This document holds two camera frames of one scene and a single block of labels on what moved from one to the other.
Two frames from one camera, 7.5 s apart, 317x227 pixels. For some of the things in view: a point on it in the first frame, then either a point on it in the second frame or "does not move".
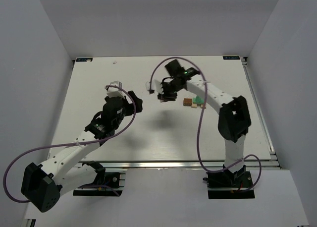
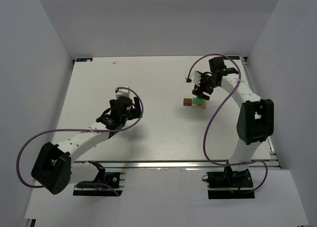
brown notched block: x=187 y=101 does not move
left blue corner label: x=83 y=59 does not move
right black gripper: x=166 y=91 → x=202 y=88
